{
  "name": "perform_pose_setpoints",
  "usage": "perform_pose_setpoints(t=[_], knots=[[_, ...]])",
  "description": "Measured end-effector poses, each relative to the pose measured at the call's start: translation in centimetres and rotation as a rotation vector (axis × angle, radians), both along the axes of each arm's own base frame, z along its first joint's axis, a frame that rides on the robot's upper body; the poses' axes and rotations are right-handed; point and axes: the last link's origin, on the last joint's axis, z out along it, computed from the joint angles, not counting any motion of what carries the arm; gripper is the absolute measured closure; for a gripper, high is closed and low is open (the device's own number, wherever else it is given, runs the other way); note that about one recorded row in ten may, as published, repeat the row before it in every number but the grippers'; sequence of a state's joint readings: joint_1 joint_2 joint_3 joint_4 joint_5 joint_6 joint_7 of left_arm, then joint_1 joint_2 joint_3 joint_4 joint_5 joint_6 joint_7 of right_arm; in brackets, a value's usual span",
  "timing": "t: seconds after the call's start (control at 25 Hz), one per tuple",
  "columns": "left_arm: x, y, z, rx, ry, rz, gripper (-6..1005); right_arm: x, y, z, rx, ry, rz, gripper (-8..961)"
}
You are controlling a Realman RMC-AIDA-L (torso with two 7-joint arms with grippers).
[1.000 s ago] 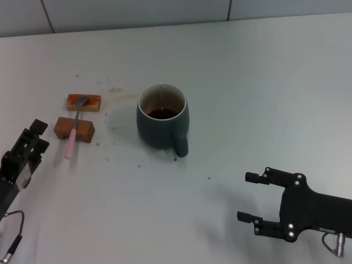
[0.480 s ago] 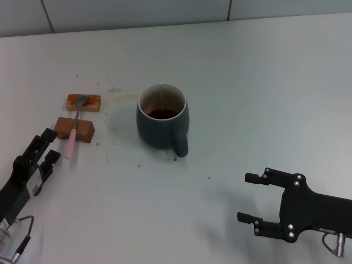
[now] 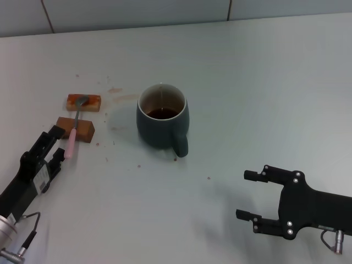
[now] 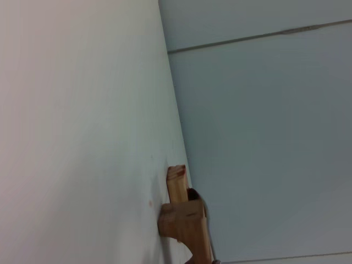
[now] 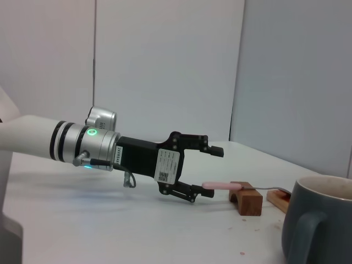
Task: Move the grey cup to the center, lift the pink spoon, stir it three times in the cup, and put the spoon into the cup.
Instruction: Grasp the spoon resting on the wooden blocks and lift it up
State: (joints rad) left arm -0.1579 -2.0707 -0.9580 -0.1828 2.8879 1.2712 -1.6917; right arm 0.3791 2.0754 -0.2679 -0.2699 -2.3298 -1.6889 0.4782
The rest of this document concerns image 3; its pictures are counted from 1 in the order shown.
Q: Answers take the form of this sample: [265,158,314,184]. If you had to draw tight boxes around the pink handled metal spoon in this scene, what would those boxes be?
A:
[64,95,89,160]

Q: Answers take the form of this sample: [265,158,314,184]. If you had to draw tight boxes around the grey ceramic cup with coffee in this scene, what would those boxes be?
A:
[136,82,190,158]

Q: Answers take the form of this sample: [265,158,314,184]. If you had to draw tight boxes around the right wrist cable connector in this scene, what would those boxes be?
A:
[321,229,348,255]

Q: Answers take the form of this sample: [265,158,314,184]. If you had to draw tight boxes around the brown notched wooden block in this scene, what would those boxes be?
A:
[56,117,96,144]

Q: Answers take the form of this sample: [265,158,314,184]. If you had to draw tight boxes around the light wooden block stained orange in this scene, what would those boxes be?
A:
[66,93,102,113]

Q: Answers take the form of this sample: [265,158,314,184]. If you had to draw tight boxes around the left wrist cable connector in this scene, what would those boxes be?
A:
[0,211,42,264]

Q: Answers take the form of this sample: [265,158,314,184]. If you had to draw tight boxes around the wrist cable connector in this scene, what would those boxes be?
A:
[0,211,42,264]
[321,229,348,255]

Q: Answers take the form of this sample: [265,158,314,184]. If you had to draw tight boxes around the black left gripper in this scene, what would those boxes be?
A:
[0,125,67,223]

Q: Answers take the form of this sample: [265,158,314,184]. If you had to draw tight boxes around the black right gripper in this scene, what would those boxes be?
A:
[236,164,352,241]

